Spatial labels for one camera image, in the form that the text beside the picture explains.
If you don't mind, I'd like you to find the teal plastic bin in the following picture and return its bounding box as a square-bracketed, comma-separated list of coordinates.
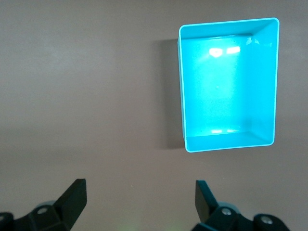
[177, 17, 280, 153]

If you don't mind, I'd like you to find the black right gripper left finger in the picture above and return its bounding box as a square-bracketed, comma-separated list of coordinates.
[0, 178, 87, 231]

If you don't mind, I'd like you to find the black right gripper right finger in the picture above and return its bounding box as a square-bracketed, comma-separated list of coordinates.
[194, 180, 289, 231]

